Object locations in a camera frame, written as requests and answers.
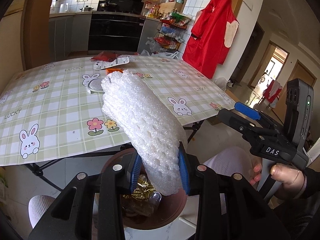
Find gold foil wrapper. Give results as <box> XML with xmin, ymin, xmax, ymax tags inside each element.
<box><xmin>123</xmin><ymin>174</ymin><xmax>156</xmax><ymax>201</ymax></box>

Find white foam net sleeve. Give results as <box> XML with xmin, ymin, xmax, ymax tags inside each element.
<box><xmin>101</xmin><ymin>70</ymin><xmax>187</xmax><ymax>196</ymax></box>

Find white printed label wrapper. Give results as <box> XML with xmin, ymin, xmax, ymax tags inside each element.
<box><xmin>93</xmin><ymin>57</ymin><xmax>130</xmax><ymax>70</ymax></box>

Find red wrapper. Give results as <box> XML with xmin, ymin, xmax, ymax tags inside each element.
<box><xmin>91</xmin><ymin>51</ymin><xmax>119</xmax><ymax>62</ymax></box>

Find crushed red soda can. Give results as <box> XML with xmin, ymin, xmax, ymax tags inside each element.
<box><xmin>149</xmin><ymin>191</ymin><xmax>162</xmax><ymax>207</ymax></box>

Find pink trash bin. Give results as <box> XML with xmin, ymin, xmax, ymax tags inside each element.
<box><xmin>97</xmin><ymin>148</ymin><xmax>187</xmax><ymax>239</ymax></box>

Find red hanging apron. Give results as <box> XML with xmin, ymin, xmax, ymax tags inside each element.
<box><xmin>182</xmin><ymin>0</ymin><xmax>239</xmax><ymax>79</ymax></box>

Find green plaid bunny tablecloth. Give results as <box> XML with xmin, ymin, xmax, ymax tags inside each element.
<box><xmin>1</xmin><ymin>56</ymin><xmax>234</xmax><ymax>166</ymax></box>

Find white shopping bag on floor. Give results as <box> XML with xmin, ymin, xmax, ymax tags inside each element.
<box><xmin>139</xmin><ymin>37</ymin><xmax>179</xmax><ymax>59</ymax></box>

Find black oven stove unit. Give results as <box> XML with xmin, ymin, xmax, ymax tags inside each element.
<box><xmin>88</xmin><ymin>11</ymin><xmax>145</xmax><ymax>54</ymax></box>

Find grey lower cabinets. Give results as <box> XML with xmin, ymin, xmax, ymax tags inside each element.
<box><xmin>49</xmin><ymin>13</ymin><xmax>92</xmax><ymax>61</ymax></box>

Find cream refrigerator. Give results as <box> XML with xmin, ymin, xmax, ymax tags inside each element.
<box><xmin>0</xmin><ymin>11</ymin><xmax>23</xmax><ymax>93</ymax></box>

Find steel cooking pot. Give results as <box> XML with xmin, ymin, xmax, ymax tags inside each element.
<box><xmin>79</xmin><ymin>5</ymin><xmax>94</xmax><ymax>12</ymax></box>

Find black range hood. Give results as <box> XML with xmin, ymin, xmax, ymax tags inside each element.
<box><xmin>97</xmin><ymin>0</ymin><xmax>146</xmax><ymax>15</ymax></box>

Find white electric kettle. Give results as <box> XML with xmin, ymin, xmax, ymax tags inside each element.
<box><xmin>59</xmin><ymin>3</ymin><xmax>69</xmax><ymax>13</ymax></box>

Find wire storage rack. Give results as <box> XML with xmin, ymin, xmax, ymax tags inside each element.
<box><xmin>153</xmin><ymin>10</ymin><xmax>193</xmax><ymax>52</ymax></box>

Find wooden door frame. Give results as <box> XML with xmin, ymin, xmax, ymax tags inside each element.
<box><xmin>21</xmin><ymin>0</ymin><xmax>52</xmax><ymax>70</ymax></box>

